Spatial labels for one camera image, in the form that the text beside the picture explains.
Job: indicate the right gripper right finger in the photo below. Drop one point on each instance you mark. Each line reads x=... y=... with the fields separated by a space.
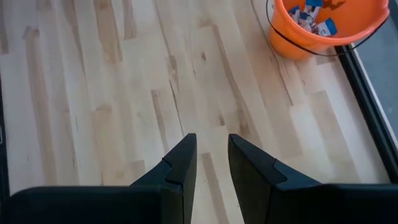
x=295 y=205

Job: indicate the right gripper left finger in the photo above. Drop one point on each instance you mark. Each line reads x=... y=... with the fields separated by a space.
x=109 y=205

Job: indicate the orange plastic bucket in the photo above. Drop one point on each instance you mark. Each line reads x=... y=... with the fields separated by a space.
x=289 y=43

